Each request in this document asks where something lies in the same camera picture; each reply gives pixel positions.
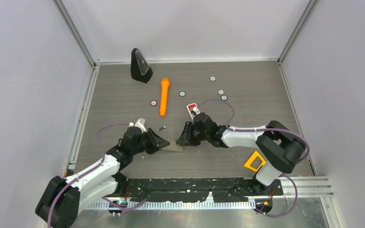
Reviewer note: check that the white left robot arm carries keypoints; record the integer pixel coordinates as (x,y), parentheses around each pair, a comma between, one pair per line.
(65,198)

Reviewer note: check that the poker chip right upper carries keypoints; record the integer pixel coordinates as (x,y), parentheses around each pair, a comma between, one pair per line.
(221,92)

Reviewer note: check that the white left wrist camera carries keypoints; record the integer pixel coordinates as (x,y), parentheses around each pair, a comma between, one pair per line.
(139,123)

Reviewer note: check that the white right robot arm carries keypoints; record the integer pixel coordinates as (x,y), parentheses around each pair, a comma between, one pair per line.
(279,149)

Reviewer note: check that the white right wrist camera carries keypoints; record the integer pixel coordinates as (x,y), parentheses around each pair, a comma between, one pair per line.
(194,111)

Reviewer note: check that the black wedge stand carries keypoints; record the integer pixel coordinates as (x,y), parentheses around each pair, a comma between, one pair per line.
(140,69)

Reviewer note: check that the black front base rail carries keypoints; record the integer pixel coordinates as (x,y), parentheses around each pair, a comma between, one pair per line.
(191,190)

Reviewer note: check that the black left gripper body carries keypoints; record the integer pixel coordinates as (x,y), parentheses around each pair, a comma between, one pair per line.
(148,143)

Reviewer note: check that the red white remote control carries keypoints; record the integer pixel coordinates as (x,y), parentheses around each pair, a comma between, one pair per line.
(189,106)

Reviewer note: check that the poker chip right lower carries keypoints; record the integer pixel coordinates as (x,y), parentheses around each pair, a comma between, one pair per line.
(224,98)

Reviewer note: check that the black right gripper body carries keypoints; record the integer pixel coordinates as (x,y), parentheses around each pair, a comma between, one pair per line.
(197,136)

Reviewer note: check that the poker chip far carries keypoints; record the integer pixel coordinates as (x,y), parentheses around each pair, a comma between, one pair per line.
(212,78)

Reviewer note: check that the yellow triangular frame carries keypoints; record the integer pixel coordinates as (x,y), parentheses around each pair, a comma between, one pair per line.
(254,162)

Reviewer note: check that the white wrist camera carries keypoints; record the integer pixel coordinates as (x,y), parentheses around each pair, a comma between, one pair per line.
(194,111)
(139,123)

